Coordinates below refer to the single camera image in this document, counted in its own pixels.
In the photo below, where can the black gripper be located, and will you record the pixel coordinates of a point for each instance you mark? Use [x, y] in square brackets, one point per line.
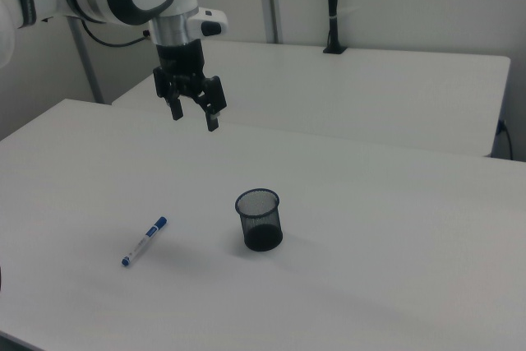
[181, 59]

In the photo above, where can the blue and white marker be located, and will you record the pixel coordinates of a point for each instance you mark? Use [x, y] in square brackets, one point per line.
[144, 242]

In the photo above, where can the black mesh pen cup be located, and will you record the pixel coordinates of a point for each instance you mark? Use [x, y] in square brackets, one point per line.
[263, 227]

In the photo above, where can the white background table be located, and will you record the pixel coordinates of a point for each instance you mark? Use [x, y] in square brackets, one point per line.
[349, 92]

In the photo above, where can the black pole with clamp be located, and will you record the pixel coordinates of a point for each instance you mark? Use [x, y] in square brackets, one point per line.
[333, 6]

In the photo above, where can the slanted grey metal frame post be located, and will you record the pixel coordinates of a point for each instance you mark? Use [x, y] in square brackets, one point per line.
[88, 71]

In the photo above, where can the upright grey metal frame post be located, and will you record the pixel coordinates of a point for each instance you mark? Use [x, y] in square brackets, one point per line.
[271, 1]

